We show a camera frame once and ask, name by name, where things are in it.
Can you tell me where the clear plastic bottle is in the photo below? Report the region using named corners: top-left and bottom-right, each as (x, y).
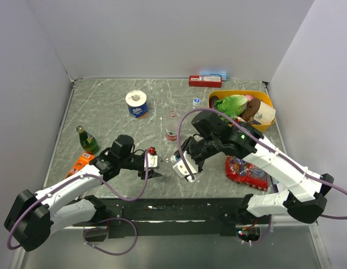
top-left (159, 157), bottom-right (174, 164)

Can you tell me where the red label clear bottle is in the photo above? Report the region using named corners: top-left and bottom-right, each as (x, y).
top-left (166, 110), bottom-right (180, 141)

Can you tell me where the capped clear bottle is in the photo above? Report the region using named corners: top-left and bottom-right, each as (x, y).
top-left (193, 98), bottom-right (201, 109)

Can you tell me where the blue white bottle cap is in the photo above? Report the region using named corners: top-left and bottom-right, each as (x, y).
top-left (170, 154), bottom-right (180, 163)

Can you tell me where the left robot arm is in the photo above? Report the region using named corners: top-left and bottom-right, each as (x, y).
top-left (4, 134), bottom-right (159, 252)

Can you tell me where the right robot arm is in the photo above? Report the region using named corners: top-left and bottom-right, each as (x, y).
top-left (172, 108), bottom-right (334, 225)

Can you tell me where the green glass bottle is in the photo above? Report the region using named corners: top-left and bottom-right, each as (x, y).
top-left (76, 126), bottom-right (100, 155)

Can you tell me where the red snack bag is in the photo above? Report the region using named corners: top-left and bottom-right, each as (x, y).
top-left (224, 156), bottom-right (268, 191)

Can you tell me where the orange snack box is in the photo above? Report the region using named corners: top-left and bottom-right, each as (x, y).
top-left (65, 152), bottom-right (95, 179)

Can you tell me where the purple eggplant toy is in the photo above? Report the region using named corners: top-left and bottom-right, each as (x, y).
top-left (209, 95), bottom-right (219, 109)

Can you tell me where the green lettuce toy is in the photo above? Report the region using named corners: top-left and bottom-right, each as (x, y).
top-left (214, 95), bottom-right (249, 119)

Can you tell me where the toilet paper roll blue wrapper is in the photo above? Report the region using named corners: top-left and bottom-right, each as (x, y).
top-left (125, 90), bottom-right (148, 118)

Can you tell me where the red rectangular box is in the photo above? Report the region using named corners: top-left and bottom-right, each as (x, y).
top-left (188, 75), bottom-right (223, 88)

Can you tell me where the brown bread toy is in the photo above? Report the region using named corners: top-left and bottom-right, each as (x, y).
top-left (240, 98), bottom-right (261, 122)

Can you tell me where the beige paper cup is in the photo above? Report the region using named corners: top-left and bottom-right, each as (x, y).
top-left (250, 99), bottom-right (276, 125)

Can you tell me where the blue packet behind box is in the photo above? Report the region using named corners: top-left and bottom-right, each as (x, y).
top-left (199, 70), bottom-right (229, 81)

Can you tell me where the yellow plastic basket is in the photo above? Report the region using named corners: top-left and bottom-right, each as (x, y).
top-left (208, 90), bottom-right (275, 132)

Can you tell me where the red camera cable plug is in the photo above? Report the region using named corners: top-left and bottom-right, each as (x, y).
top-left (148, 147), bottom-right (156, 155)

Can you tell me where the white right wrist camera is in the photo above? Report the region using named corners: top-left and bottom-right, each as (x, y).
top-left (172, 151), bottom-right (199, 183)

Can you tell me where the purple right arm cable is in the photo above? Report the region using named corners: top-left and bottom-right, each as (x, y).
top-left (177, 108), bottom-right (347, 220)

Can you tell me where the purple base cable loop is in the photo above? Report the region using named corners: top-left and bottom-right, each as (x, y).
top-left (83, 217), bottom-right (138, 256)

